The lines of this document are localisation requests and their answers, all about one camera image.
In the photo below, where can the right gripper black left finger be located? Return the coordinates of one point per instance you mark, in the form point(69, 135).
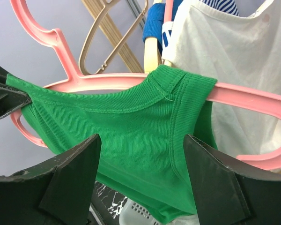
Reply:
point(69, 193)

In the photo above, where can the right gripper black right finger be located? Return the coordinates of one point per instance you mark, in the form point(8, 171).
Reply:
point(218, 196)

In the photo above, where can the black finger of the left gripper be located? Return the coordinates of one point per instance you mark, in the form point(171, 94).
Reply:
point(12, 99)

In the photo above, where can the green tank top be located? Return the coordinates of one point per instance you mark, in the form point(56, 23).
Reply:
point(141, 129)

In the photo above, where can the pink plastic hanger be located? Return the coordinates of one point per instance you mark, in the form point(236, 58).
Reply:
point(247, 98)

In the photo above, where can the beige wooden hanger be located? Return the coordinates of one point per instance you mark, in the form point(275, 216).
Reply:
point(107, 42)

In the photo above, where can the cream wooden hanger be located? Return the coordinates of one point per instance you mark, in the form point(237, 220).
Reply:
point(152, 55)

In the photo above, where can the blue white striped tank top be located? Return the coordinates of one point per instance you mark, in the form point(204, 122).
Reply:
point(226, 6)

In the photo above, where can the white perforated plastic basket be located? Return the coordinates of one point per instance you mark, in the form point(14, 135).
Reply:
point(135, 214)

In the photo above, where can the wooden clothes rack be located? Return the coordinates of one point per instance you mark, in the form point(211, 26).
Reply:
point(117, 35)

